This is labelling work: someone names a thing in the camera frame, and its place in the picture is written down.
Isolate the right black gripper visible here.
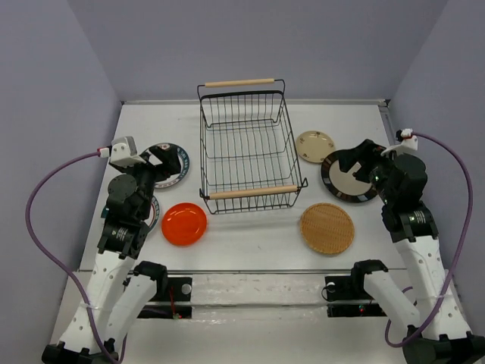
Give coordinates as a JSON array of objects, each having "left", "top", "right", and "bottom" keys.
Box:
[{"left": 336, "top": 138, "right": 400, "bottom": 203}]

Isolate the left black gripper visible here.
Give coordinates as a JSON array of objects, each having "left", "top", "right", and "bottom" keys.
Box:
[{"left": 119, "top": 144, "right": 181, "bottom": 219}]

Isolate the white plate green lettered rim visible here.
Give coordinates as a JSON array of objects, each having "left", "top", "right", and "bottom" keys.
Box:
[{"left": 147, "top": 143, "right": 190, "bottom": 190}]

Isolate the black rimmed cream plate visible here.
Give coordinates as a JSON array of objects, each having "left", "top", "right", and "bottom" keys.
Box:
[{"left": 321, "top": 150, "right": 377, "bottom": 204}]

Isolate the small cream floral plate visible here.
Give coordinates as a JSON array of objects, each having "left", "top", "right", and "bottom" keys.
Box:
[{"left": 296, "top": 130, "right": 336, "bottom": 164}]

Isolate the white plate red green rim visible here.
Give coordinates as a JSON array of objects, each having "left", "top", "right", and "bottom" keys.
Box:
[{"left": 145, "top": 196, "right": 161, "bottom": 233}]

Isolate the orange translucent plate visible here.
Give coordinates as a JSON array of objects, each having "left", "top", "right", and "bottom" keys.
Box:
[{"left": 161, "top": 202, "right": 208, "bottom": 246}]

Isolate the woven bamboo plate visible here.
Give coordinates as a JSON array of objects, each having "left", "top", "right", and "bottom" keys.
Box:
[{"left": 299, "top": 203, "right": 355, "bottom": 255}]

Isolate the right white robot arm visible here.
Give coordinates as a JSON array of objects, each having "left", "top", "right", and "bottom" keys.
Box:
[{"left": 337, "top": 140, "right": 484, "bottom": 363}]

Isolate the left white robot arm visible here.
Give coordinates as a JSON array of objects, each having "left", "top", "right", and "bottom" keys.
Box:
[{"left": 42, "top": 140, "right": 181, "bottom": 363}]

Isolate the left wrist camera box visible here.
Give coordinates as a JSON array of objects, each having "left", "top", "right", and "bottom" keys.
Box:
[{"left": 109, "top": 136, "right": 141, "bottom": 168}]

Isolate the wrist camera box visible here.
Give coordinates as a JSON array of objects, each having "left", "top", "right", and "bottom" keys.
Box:
[
  {"left": 380, "top": 128, "right": 418, "bottom": 156},
  {"left": 109, "top": 136, "right": 141, "bottom": 168}
]

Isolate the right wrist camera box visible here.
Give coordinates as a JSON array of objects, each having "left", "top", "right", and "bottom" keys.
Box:
[{"left": 380, "top": 128, "right": 418, "bottom": 156}]

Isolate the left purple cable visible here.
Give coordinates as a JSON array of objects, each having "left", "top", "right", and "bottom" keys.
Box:
[{"left": 25, "top": 149, "right": 128, "bottom": 361}]

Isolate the black wire dish rack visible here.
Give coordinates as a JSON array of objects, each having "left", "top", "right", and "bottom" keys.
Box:
[{"left": 197, "top": 78, "right": 308, "bottom": 215}]

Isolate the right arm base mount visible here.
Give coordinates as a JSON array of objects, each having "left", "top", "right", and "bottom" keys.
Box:
[{"left": 321, "top": 275, "right": 386, "bottom": 319}]

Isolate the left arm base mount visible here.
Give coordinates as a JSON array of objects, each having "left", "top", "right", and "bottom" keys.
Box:
[{"left": 138, "top": 276, "right": 192, "bottom": 319}]

